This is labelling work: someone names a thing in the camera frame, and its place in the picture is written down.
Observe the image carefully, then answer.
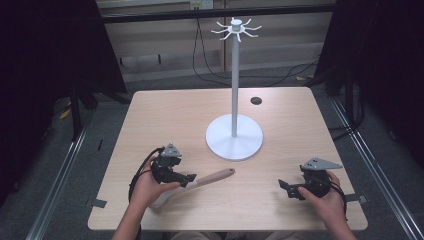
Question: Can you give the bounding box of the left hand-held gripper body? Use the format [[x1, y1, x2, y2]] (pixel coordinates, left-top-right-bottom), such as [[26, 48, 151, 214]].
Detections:
[[150, 143, 183, 185]]

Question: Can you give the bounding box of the metal floor rail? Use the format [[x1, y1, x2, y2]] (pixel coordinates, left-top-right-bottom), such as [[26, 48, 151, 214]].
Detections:
[[25, 128, 88, 240], [329, 97, 424, 240]]

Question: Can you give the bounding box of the white spatula with wooden handle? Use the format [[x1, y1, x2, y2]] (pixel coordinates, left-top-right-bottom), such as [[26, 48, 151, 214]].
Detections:
[[149, 167, 236, 210]]

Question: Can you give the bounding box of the black curtain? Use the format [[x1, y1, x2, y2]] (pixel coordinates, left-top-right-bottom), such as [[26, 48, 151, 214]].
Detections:
[[313, 0, 424, 168], [0, 0, 128, 208]]

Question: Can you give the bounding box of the white wall socket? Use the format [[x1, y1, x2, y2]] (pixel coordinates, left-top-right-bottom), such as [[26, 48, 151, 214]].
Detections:
[[189, 0, 214, 10]]

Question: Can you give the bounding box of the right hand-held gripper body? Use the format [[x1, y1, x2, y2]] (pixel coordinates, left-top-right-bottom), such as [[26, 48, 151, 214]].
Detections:
[[299, 157, 344, 200]]

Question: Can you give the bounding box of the grey table edge bracket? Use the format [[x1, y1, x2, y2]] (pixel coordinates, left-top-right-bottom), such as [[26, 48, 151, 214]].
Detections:
[[344, 193, 370, 205], [85, 197, 108, 210]]

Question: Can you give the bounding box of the black horizontal bar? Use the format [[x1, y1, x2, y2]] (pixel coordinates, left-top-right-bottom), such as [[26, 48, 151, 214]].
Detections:
[[100, 3, 337, 24]]

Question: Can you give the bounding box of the white utensil rack stand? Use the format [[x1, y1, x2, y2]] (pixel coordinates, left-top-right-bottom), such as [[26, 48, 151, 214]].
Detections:
[[205, 16, 264, 162]]

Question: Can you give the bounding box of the person's left hand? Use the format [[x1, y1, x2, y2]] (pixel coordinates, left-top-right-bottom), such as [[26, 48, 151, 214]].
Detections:
[[129, 155, 181, 210]]

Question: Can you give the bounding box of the person's right hand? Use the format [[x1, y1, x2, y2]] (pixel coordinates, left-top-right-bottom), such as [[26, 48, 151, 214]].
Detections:
[[297, 171, 348, 228]]

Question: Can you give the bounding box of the black metal stand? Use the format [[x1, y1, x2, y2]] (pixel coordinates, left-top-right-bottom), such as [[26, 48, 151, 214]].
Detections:
[[68, 83, 98, 142]]

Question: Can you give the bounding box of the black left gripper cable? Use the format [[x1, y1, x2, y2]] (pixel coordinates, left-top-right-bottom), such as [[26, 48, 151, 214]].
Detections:
[[128, 146, 166, 203]]

